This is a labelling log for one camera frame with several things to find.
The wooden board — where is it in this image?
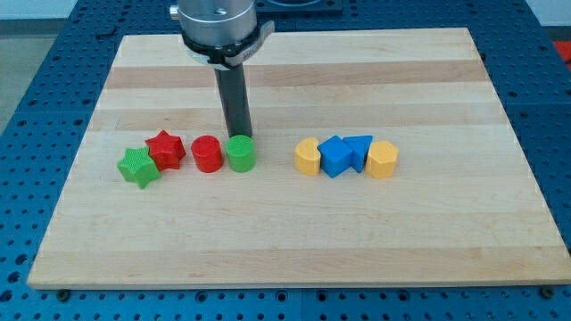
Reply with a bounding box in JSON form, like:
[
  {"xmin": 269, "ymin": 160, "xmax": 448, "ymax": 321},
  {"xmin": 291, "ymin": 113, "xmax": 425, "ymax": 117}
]
[{"xmin": 28, "ymin": 28, "xmax": 570, "ymax": 290}]

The red star block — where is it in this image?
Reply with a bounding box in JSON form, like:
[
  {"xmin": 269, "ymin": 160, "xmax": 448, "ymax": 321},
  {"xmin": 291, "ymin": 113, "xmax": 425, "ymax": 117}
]
[{"xmin": 145, "ymin": 130, "xmax": 186, "ymax": 171}]

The blue cube block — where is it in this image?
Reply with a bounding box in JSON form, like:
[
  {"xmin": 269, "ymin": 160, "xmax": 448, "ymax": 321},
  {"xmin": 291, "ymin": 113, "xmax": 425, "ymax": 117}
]
[{"xmin": 318, "ymin": 136, "xmax": 353, "ymax": 178}]

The blue triangle block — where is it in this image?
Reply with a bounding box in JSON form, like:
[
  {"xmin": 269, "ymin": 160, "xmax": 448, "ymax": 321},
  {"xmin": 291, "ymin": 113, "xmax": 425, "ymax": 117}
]
[{"xmin": 343, "ymin": 136, "xmax": 373, "ymax": 173}]

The yellow hexagon block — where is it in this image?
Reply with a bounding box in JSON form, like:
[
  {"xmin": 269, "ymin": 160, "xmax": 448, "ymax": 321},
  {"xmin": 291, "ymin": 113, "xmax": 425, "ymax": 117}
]
[{"xmin": 365, "ymin": 141, "xmax": 399, "ymax": 179}]

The grey clamp tool mount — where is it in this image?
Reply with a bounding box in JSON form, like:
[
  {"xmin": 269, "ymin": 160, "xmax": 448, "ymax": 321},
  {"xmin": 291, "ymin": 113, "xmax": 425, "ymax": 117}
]
[{"xmin": 181, "ymin": 21, "xmax": 275, "ymax": 70}]

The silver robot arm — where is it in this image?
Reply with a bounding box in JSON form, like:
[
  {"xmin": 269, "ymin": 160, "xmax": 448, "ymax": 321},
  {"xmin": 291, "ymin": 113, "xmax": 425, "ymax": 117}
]
[{"xmin": 170, "ymin": 0, "xmax": 275, "ymax": 137}]

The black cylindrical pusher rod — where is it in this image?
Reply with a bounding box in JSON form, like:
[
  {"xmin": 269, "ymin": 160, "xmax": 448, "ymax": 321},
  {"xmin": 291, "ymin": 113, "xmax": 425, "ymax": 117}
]
[{"xmin": 215, "ymin": 64, "xmax": 252, "ymax": 137}]

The yellow half-moon block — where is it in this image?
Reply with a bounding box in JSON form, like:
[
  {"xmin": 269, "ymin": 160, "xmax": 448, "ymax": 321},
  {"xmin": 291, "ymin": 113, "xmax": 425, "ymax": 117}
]
[{"xmin": 294, "ymin": 137, "xmax": 321, "ymax": 176}]

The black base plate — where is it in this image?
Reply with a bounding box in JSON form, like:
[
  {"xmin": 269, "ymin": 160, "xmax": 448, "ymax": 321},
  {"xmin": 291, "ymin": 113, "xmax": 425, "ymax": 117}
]
[{"xmin": 254, "ymin": 0, "xmax": 344, "ymax": 14}]

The red cylinder block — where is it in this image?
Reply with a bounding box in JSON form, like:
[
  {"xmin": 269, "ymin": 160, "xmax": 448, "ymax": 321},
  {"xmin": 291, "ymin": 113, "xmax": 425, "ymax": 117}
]
[{"xmin": 191, "ymin": 136, "xmax": 224, "ymax": 173}]

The green cylinder block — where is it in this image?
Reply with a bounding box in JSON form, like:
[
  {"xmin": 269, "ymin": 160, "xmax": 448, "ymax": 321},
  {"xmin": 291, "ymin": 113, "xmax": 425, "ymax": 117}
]
[{"xmin": 226, "ymin": 135, "xmax": 256, "ymax": 173}]

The green star block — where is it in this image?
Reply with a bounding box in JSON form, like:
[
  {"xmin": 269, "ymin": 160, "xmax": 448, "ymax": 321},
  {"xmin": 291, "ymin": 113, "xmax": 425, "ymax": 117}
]
[{"xmin": 117, "ymin": 146, "xmax": 161, "ymax": 189}]

